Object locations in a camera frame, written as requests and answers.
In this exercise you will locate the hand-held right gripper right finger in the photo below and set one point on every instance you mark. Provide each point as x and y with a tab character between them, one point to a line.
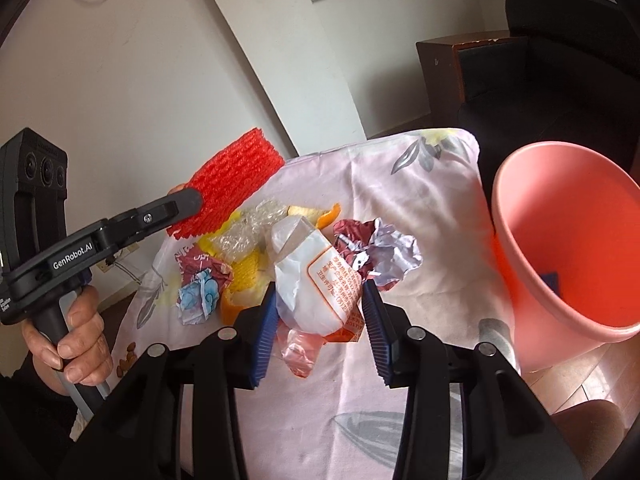
375	331

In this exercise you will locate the crumpled red blue wrapper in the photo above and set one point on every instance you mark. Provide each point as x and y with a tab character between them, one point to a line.
200	290

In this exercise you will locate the dark wooden side table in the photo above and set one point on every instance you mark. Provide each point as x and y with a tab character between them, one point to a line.
440	80

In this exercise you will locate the yellow foam fruit net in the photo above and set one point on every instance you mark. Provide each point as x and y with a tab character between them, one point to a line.
250	275

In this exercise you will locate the pink plastic bin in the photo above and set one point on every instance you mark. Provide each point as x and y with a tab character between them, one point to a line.
550	220

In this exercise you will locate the red foam fruit net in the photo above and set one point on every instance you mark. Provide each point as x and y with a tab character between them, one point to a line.
225	180

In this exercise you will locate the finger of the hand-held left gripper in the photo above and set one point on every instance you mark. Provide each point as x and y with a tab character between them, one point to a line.
160	215

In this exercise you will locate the person's leg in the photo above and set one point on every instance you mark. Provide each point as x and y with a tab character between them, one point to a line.
585	440

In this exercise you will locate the person's left forearm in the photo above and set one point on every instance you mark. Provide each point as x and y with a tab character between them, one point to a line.
30	420

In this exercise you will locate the floral pink tablecloth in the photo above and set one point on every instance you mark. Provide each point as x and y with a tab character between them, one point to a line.
440	200

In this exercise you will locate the person's left hand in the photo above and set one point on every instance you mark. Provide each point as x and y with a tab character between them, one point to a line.
85	340

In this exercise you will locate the clear pinkish plastic bag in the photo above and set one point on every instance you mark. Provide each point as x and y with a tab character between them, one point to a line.
300	352

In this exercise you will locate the orange peel piece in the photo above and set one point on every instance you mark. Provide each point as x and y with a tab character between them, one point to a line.
325	216
232	307

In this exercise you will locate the clear plastic wrap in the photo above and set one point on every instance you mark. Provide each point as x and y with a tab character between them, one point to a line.
260	220

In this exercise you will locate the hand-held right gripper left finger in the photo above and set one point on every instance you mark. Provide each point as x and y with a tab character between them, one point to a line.
265	331

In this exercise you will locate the black armchair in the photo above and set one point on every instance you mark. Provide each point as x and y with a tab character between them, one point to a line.
560	85

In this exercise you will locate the small blue wrapper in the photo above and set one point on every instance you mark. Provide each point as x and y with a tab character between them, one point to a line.
550	282

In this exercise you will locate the white paper bag orange print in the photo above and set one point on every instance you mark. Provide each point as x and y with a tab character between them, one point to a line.
310	280

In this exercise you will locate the pile of brown nuts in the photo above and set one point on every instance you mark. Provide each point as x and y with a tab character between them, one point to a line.
125	360

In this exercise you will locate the wall power socket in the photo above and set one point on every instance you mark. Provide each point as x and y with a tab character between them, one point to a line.
119	257

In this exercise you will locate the maroon foil wrapper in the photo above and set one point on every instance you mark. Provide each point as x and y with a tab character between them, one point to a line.
390	255

